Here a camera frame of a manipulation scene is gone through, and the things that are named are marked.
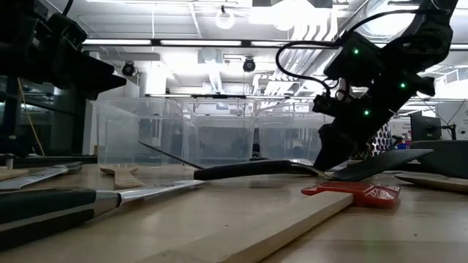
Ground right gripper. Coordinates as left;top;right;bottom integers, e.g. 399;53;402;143
314;91;398;172

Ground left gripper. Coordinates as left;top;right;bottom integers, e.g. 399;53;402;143
34;12;127;100

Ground red spatula wooden handle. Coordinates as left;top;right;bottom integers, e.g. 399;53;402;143
138;180;402;263

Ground black nylon turner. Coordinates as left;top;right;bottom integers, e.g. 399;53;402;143
192;148;435;183

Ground wooden spork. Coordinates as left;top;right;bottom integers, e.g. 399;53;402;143
99;163;146;191

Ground wooden spoon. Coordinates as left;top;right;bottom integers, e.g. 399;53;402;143
393;171;468;194

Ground steel knife dark handle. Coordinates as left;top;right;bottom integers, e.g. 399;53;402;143
0;161;84;191

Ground black-handled chef knife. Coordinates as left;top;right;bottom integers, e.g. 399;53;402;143
0;178;206;252

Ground clear plastic bin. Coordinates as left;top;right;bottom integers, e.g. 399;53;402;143
257;100;336;165
93;97;186;167
181;98;261;166

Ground metal box grater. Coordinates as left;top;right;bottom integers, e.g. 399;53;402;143
360;123;395;161

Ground black computer monitor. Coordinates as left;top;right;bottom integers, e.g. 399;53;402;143
409;110;442;142

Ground slim black utensil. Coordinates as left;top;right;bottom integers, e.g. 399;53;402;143
137;140;200;171

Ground round white ceiling lamp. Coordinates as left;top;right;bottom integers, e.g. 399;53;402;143
214;5;236;31

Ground long ceiling light rail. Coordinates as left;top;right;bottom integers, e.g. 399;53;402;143
80;37;343;48

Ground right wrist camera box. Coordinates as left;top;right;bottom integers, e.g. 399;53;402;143
312;93;344;115

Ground yellow cable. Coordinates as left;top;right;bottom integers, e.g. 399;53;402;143
16;76;46;157

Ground black aluminium table frame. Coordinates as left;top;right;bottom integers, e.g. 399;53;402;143
0;153;99;171

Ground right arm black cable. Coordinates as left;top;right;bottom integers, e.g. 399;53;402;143
275;9;427;96

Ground silver ventilation duct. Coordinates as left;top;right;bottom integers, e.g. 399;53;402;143
341;0;425;48

